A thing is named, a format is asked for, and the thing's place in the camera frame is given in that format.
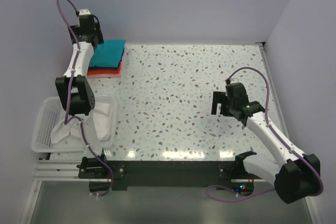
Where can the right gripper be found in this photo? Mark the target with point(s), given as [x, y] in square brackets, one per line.
[220, 97]

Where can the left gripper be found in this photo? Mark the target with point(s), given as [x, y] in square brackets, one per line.
[98, 32]

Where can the teal t shirt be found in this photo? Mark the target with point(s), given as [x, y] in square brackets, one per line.
[108, 54]

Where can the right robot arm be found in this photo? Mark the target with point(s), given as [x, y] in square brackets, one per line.
[296, 175]

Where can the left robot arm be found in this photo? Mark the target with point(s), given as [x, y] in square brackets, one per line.
[75, 93]

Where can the folded orange t shirt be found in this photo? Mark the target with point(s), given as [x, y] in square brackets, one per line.
[100, 72]

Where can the folded pink t shirt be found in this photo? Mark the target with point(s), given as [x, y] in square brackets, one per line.
[106, 75]

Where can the white t shirt in basket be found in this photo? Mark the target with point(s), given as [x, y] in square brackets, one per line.
[102, 118]

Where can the white plastic basket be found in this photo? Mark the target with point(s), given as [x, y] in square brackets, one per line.
[49, 115]

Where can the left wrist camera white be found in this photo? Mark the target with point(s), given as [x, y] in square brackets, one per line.
[83, 12]

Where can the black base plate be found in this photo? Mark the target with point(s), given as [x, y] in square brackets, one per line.
[120, 175]

